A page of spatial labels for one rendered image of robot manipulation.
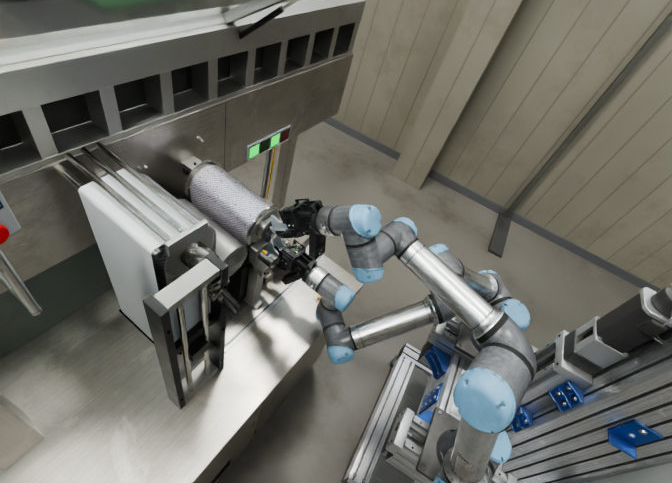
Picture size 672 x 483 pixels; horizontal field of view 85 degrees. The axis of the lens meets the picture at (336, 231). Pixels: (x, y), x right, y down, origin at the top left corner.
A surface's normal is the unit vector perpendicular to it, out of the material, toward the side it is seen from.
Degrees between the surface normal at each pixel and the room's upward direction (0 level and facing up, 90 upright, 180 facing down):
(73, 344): 0
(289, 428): 0
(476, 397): 83
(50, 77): 90
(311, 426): 0
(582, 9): 90
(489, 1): 90
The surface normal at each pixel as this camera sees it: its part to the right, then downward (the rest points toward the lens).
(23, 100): 0.79, 0.56
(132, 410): 0.24, -0.65
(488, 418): -0.68, 0.30
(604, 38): -0.46, 0.57
